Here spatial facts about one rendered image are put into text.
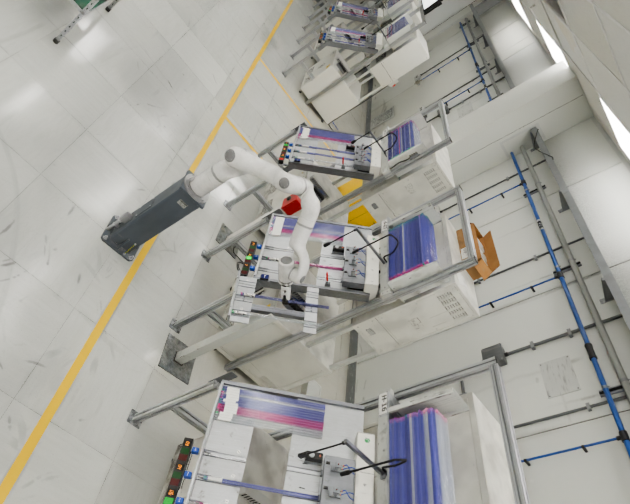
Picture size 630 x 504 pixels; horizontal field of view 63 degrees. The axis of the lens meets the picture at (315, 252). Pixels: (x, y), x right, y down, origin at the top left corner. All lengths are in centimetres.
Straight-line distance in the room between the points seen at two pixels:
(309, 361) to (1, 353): 184
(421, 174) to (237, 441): 268
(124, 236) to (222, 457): 162
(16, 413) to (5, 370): 21
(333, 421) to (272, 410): 30
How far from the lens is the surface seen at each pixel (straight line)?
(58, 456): 291
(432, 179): 435
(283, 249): 338
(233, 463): 243
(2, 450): 279
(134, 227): 338
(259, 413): 255
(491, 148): 624
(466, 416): 252
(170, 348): 348
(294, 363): 366
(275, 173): 276
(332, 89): 750
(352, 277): 315
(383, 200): 443
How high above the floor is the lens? 246
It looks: 26 degrees down
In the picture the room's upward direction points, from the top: 63 degrees clockwise
